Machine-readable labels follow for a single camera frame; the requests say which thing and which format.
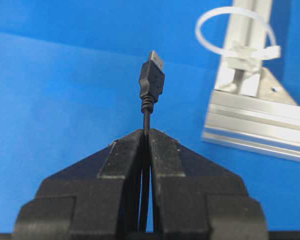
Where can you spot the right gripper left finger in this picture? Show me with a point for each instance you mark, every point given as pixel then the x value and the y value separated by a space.
pixel 96 198

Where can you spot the square aluminium extrusion frame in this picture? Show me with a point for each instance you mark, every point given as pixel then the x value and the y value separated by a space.
pixel 247 110

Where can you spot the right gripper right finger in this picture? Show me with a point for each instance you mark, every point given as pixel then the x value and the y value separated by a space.
pixel 195 198

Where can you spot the white zip tie loop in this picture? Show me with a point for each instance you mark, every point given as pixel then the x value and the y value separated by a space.
pixel 240 52

